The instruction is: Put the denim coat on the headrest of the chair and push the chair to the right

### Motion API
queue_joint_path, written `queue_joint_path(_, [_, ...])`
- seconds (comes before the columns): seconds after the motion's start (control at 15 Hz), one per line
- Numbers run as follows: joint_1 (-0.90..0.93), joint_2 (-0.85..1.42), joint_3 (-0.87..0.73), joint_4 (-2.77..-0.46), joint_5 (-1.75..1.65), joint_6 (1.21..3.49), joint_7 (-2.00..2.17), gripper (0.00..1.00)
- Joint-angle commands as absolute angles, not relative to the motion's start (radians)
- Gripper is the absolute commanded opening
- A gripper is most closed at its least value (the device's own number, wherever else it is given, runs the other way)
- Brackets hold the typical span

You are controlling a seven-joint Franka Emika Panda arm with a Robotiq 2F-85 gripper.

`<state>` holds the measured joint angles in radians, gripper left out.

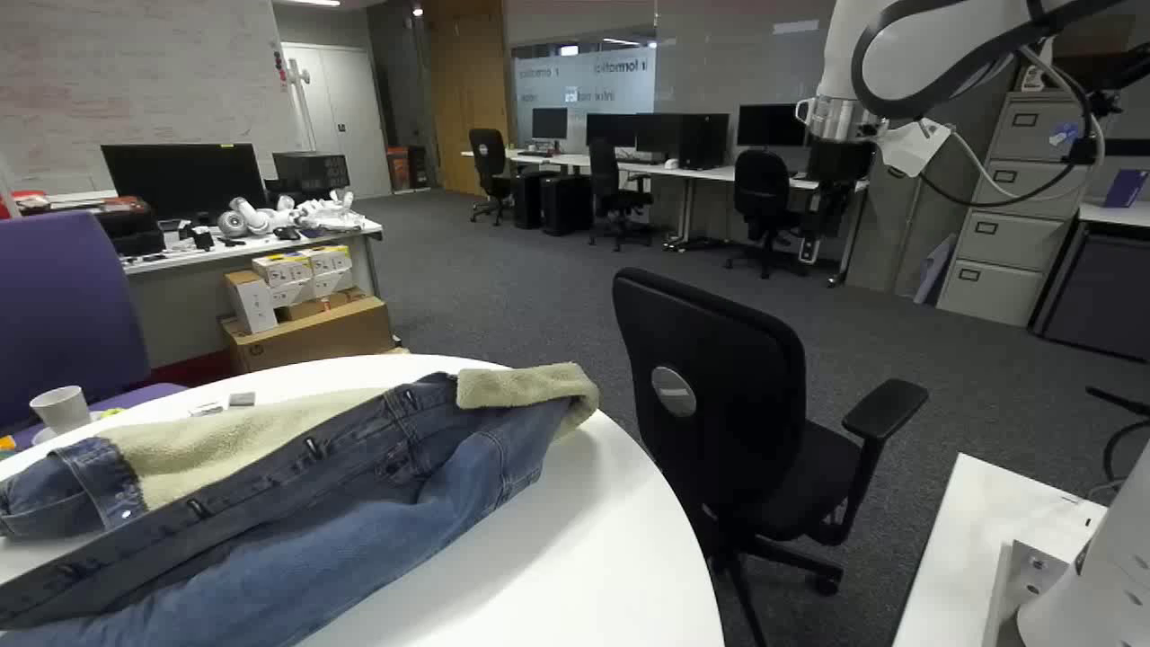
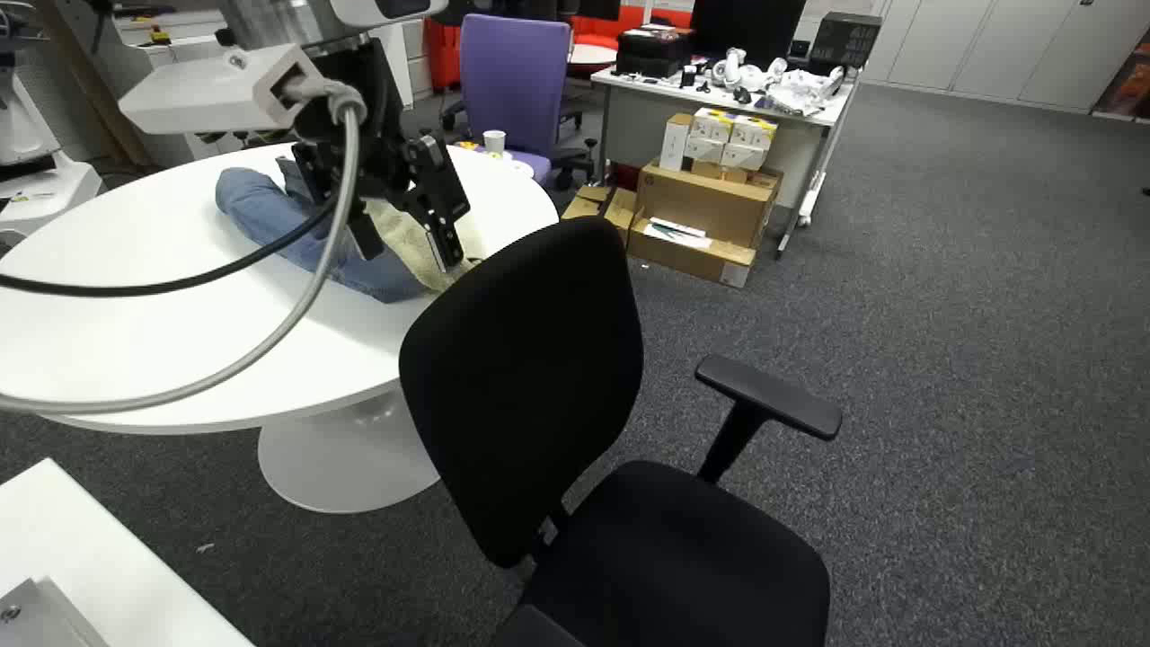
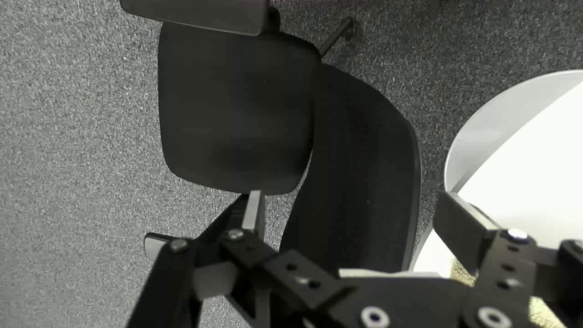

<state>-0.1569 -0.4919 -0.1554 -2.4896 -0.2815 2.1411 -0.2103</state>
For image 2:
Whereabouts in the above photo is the black office chair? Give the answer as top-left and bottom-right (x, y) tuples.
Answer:
(400, 220), (844, 647)

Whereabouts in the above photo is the black monitor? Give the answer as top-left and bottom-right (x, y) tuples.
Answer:
(690, 0), (803, 66)

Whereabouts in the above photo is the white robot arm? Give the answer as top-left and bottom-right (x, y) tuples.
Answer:
(119, 0), (471, 269)

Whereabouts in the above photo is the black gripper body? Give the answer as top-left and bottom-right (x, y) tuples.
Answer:
(311, 43), (471, 239)

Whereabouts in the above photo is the white robot base platform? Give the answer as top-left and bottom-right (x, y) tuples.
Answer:
(0, 462), (256, 647)

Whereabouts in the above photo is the black printer box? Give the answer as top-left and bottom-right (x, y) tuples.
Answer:
(614, 29), (690, 75)

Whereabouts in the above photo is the purple office chair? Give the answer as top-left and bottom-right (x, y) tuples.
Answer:
(440, 14), (594, 182)

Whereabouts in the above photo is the white paper cup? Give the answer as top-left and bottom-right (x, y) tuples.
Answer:
(480, 129), (505, 156)

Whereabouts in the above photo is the denim coat with sherpa lining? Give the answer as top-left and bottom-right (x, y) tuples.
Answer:
(214, 168), (471, 301)

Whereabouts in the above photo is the large cardboard box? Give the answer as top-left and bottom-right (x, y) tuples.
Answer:
(625, 167), (775, 288)

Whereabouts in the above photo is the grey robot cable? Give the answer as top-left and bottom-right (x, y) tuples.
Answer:
(0, 81), (370, 417)

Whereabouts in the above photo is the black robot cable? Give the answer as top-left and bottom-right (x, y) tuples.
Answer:
(0, 192), (342, 299)

